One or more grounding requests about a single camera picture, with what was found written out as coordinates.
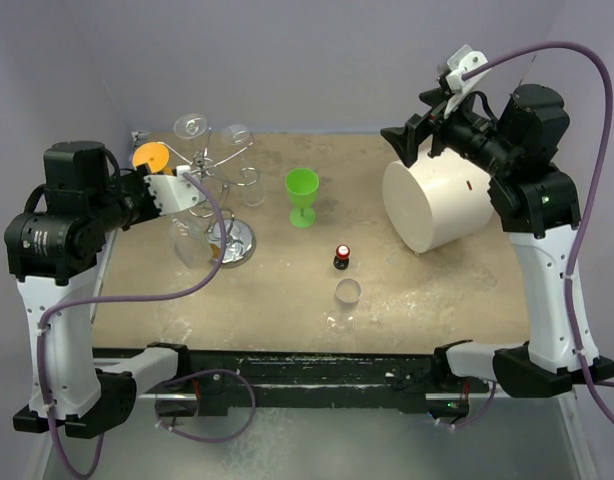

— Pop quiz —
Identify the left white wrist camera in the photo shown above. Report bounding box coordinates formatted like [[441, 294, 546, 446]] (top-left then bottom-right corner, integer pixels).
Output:
[[144, 165, 206, 216]]

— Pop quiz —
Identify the clear wine glass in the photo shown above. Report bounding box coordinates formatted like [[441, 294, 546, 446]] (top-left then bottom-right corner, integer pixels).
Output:
[[326, 278, 362, 335], [173, 113, 211, 140], [221, 124, 266, 207]]

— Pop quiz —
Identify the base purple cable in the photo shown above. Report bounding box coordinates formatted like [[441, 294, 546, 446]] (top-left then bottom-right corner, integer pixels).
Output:
[[154, 367, 257, 443], [434, 379, 497, 431]]

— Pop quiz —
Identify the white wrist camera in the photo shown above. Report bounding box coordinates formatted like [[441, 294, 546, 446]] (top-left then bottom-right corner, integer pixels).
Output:
[[144, 165, 206, 216], [438, 44, 489, 118]]

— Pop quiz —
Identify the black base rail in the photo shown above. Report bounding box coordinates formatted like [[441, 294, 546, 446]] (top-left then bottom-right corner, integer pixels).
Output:
[[150, 350, 489, 417]]

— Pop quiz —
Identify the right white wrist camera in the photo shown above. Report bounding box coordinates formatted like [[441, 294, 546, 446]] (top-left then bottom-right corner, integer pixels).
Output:
[[438, 44, 489, 118]]

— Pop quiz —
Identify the green plastic wine glass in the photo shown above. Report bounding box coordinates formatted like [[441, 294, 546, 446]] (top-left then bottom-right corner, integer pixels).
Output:
[[285, 168, 319, 228]]

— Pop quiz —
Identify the clear glass with red item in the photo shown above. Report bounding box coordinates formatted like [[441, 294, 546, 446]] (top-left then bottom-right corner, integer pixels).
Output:
[[168, 216, 213, 269]]

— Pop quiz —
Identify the base right purple cable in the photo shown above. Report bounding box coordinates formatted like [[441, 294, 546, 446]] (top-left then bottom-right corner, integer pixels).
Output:
[[434, 379, 497, 431]]

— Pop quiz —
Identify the silver wire glass rack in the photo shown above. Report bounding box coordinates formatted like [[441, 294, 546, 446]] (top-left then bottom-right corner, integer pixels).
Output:
[[175, 148, 256, 268]]

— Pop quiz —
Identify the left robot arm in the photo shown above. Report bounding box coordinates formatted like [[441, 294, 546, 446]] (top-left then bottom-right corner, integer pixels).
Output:
[[4, 141, 205, 439]]

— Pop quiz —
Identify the base left purple cable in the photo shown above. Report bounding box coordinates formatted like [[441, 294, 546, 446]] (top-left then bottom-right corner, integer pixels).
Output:
[[154, 367, 257, 443]]

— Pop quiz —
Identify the clear wine glass front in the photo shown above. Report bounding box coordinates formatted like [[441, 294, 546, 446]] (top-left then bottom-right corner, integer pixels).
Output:
[[326, 278, 362, 335]]

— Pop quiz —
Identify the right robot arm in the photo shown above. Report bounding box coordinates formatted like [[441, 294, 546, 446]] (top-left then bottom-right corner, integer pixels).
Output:
[[380, 84, 614, 398]]

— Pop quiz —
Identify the orange plastic wine glass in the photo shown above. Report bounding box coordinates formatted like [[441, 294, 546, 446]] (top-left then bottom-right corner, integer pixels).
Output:
[[132, 142, 172, 175]]

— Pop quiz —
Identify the white cylindrical container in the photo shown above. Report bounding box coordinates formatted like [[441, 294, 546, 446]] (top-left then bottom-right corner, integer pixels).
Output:
[[382, 148, 493, 254]]

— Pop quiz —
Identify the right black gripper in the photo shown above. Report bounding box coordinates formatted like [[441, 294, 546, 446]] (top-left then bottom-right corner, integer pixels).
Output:
[[383, 83, 520, 176]]

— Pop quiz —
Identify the small red capped bottle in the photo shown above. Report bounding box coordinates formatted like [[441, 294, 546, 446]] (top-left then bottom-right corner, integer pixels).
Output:
[[333, 244, 350, 270]]

